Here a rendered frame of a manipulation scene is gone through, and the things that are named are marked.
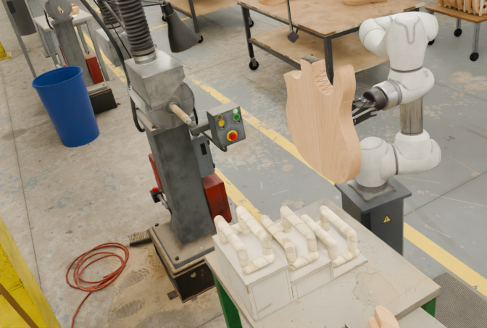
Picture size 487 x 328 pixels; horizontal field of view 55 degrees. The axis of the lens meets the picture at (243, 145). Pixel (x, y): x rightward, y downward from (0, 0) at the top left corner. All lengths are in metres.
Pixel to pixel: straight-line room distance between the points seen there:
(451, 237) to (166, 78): 2.09
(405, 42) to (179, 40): 0.94
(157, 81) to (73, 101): 3.05
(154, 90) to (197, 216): 1.12
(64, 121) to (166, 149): 2.57
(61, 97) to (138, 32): 2.94
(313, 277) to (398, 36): 0.81
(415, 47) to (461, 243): 1.88
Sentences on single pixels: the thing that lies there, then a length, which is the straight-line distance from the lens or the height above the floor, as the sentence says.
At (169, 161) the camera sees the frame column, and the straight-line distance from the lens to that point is 2.61.
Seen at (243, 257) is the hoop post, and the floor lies 1.18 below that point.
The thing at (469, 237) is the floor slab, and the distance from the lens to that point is 3.28.
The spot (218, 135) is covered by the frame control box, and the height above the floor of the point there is 1.01.
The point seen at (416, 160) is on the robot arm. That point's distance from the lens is 2.33.
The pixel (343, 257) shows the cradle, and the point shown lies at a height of 0.97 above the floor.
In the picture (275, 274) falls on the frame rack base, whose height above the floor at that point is 1.09.
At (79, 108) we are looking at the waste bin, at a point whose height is 0.40.
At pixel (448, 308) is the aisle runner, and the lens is 2.86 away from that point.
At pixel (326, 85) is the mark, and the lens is 1.38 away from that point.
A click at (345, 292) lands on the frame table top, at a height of 0.93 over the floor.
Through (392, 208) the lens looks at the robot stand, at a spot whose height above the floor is 0.63.
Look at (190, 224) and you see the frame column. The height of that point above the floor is 0.41.
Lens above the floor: 2.17
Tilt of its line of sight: 30 degrees down
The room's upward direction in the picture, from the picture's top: 11 degrees counter-clockwise
